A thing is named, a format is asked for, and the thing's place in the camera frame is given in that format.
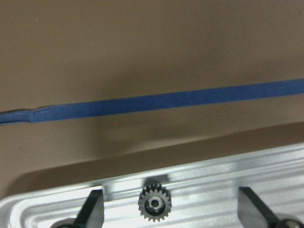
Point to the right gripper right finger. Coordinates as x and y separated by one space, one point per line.
254 213

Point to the small black bearing gear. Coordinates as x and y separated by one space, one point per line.
154 201

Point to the ribbed metal tray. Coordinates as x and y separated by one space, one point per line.
203 194

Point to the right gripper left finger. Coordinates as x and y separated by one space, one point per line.
92 213

